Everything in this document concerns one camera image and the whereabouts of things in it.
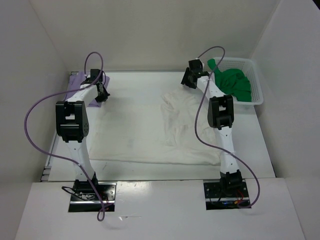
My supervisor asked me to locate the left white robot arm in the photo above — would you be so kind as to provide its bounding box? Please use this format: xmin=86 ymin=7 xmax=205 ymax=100
xmin=55 ymin=69 xmax=110 ymax=200

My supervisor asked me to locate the purple t shirt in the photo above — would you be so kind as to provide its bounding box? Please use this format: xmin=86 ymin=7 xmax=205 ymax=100
xmin=67 ymin=71 xmax=110 ymax=108

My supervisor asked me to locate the white plastic basket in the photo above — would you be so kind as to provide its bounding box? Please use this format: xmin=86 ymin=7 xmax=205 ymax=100
xmin=213 ymin=57 xmax=264 ymax=106

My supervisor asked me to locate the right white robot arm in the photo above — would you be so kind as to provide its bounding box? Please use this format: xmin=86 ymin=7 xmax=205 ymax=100
xmin=181 ymin=58 xmax=243 ymax=197

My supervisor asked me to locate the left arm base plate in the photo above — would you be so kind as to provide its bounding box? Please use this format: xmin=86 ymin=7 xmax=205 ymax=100
xmin=68 ymin=182 xmax=117 ymax=213

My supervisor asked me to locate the white t shirt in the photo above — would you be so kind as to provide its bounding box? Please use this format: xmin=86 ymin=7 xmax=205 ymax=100
xmin=88 ymin=87 xmax=220 ymax=166

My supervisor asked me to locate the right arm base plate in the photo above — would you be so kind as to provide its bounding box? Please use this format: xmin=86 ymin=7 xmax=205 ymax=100
xmin=203 ymin=180 xmax=251 ymax=210

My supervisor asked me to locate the green t shirt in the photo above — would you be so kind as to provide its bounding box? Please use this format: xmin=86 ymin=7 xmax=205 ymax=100
xmin=207 ymin=58 xmax=252 ymax=102

